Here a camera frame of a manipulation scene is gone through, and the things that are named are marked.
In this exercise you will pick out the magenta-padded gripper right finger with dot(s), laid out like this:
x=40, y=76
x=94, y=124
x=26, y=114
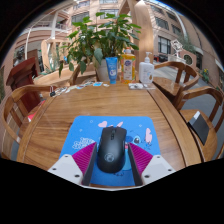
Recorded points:
x=143, y=159

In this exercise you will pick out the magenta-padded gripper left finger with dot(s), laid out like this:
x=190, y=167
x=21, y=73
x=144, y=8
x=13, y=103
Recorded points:
x=81, y=159

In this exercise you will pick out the black computer mouse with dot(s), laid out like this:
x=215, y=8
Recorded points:
x=111, y=150

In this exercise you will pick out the blue cartoon mouse pad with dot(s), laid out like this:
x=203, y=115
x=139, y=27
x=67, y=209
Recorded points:
x=86, y=133

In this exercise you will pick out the black notebook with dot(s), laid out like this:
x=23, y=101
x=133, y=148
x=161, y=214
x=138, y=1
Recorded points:
x=200, y=126

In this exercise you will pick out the small white packet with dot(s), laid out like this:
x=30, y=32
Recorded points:
x=135, y=86

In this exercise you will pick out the wooden chair behind plant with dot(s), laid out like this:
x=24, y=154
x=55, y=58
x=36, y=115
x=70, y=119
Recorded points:
x=76, y=75

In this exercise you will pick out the wooden armchair holding black notebook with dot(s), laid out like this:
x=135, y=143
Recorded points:
x=206, y=100

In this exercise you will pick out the white pump bottle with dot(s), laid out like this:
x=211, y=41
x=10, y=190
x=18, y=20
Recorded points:
x=146, y=71

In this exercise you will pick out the wooden armchair holding red bag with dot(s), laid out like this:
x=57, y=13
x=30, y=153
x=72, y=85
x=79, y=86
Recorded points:
x=13, y=100

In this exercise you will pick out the yellow liquid bottle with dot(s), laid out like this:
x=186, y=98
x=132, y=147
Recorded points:
x=128, y=68

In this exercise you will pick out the blue squeeze tube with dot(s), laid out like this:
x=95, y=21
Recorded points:
x=112, y=70

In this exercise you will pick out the dark red wooden podium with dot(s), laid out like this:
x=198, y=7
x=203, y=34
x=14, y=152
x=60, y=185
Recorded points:
x=23, y=75

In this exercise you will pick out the white geometric sculpture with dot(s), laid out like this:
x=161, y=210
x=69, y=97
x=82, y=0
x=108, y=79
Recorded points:
x=177, y=50

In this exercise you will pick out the green potted plant white pot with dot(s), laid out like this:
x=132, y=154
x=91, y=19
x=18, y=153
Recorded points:
x=100, y=36

